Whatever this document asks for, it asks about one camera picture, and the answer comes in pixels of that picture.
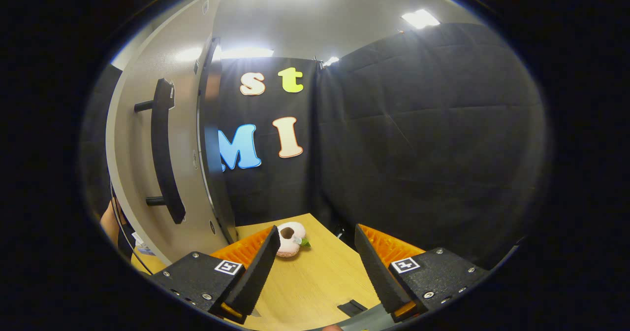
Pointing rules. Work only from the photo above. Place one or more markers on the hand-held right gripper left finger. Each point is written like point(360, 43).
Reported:
point(256, 272)

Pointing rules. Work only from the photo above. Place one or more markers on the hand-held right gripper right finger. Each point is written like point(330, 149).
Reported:
point(376, 272)

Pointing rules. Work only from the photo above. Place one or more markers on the dark grey cabinet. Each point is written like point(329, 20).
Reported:
point(219, 188)

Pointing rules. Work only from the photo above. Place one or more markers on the grey cabinet door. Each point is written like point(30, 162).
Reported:
point(128, 148)

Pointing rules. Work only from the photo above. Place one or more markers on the pink plush toy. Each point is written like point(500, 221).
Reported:
point(291, 245)

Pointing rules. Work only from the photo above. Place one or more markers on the white book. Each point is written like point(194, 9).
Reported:
point(139, 237)

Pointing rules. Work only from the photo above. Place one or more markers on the black backdrop cloth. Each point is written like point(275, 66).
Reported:
point(418, 148)

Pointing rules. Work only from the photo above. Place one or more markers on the ceiling light panel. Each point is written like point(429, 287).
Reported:
point(246, 53)
point(420, 19)
point(330, 61)

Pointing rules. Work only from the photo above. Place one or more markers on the small black bracket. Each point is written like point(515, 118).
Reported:
point(352, 307)

